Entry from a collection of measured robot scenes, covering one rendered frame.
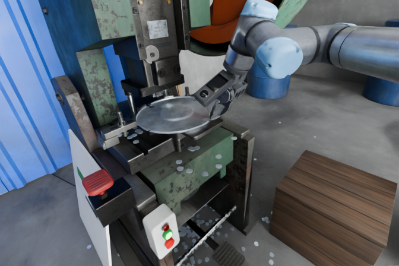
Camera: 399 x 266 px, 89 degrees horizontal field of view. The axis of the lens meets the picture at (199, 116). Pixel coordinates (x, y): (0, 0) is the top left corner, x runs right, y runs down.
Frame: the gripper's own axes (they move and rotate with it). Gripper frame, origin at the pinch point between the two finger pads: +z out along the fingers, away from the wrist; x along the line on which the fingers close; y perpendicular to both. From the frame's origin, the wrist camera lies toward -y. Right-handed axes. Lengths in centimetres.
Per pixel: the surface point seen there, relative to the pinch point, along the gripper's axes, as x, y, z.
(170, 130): 4.5, -12.7, 3.5
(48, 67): 127, -17, 57
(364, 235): -63, 27, 20
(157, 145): 7.3, -14.4, 13.5
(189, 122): 4.1, -5.2, 3.3
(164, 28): 28.0, -0.6, -16.9
